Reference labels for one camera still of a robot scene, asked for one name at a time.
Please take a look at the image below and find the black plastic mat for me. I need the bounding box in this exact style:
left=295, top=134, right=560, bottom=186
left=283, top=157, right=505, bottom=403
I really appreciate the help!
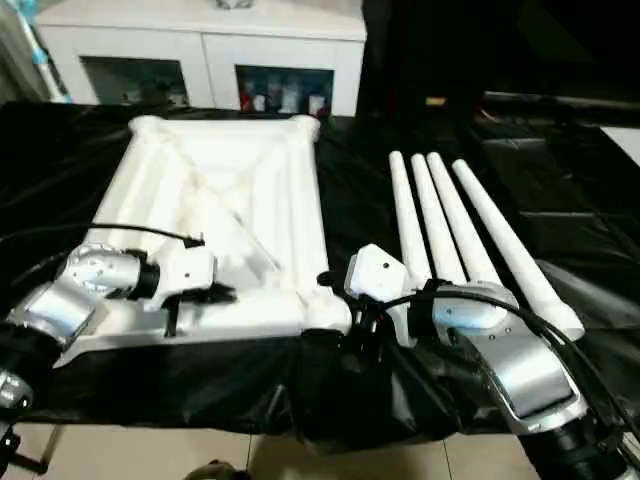
left=0, top=100, right=640, bottom=441

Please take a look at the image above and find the white plastic table top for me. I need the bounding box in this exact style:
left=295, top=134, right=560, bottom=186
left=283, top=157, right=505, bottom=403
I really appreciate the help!
left=55, top=115, right=353, bottom=369

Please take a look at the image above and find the white pole with blue band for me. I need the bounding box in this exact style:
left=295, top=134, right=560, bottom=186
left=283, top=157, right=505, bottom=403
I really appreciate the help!
left=0, top=0, right=73, bottom=103

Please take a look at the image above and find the white plastic table leg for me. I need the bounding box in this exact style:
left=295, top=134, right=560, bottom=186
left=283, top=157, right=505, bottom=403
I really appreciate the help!
left=388, top=151, right=433, bottom=346
left=427, top=152, right=521, bottom=301
left=452, top=159, right=585, bottom=343
left=410, top=153, right=471, bottom=291

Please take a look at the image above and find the white glass-door cabinet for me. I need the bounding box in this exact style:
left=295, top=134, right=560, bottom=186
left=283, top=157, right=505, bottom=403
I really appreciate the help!
left=35, top=0, right=366, bottom=118

